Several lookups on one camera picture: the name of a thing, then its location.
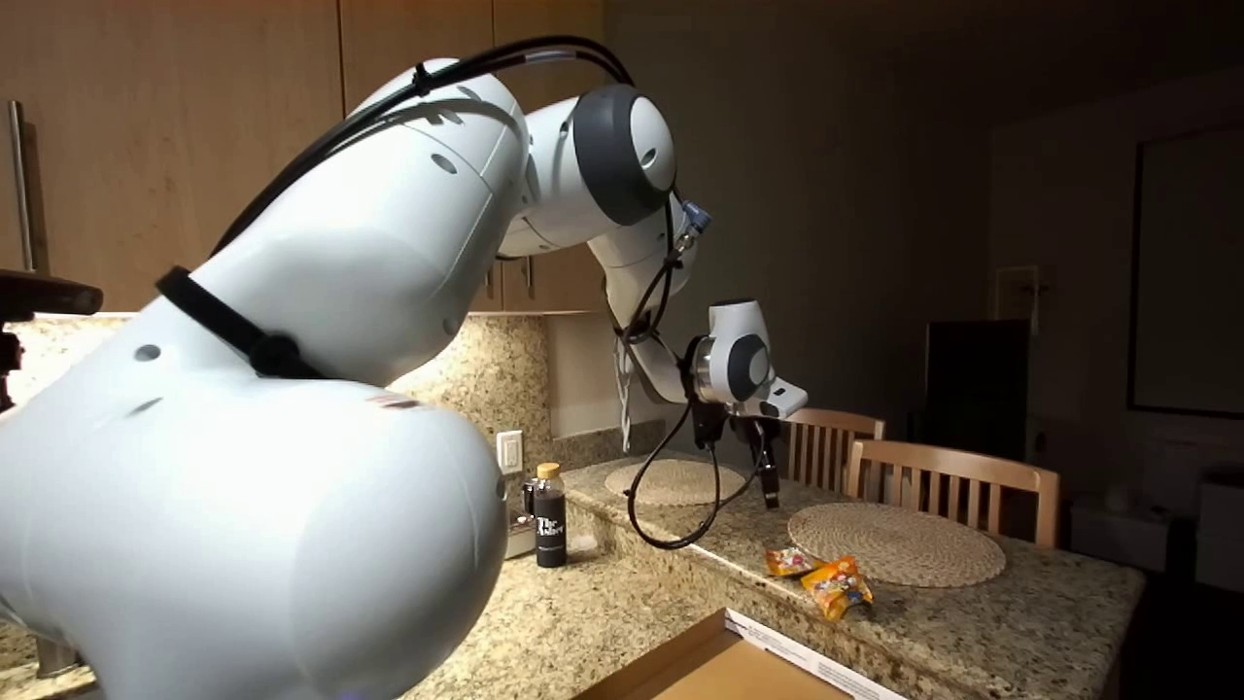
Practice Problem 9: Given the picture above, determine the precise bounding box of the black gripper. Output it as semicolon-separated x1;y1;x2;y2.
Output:
743;410;785;513

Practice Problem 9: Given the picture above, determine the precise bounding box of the yellow orange snack packet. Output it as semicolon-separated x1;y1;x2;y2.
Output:
798;556;878;622
764;545;822;583

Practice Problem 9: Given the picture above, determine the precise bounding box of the brown cardboard cover box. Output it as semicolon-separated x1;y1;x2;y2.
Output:
572;604;909;700

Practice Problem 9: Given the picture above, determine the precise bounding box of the round woven placemat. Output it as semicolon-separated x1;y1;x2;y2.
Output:
785;496;1009;589
597;456;764;513

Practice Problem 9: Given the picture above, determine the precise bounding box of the wooden slat chair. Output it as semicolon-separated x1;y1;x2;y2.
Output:
847;435;1064;552
773;405;891;496

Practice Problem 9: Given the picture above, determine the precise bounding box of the black bottle wooden lid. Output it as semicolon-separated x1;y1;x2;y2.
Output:
521;457;572;572

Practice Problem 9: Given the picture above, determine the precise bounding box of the black square furniture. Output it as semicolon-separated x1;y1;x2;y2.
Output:
926;317;1034;457

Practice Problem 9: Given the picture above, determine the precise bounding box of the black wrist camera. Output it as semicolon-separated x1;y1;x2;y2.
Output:
686;399;729;456

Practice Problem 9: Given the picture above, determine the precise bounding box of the black looped gripper cable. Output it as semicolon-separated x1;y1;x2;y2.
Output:
620;383;760;552

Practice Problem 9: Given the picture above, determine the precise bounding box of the white coiled phone cord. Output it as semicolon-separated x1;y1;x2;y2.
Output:
615;374;636;457

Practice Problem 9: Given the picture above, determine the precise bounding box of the white wall outlet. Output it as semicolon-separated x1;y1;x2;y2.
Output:
492;426;527;477

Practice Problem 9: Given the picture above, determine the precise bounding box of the dark framed wall board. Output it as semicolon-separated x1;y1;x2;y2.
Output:
1127;123;1244;418

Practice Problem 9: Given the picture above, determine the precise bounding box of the black arm cable harness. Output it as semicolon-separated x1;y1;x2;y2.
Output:
151;29;711;381

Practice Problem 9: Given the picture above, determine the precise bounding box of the wooden wall cabinet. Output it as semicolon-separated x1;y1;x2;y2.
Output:
0;0;605;322

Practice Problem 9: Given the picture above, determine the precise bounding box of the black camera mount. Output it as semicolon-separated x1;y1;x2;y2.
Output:
0;269;105;457

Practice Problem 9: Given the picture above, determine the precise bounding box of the metal cabinet handle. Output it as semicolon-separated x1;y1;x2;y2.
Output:
5;95;51;281

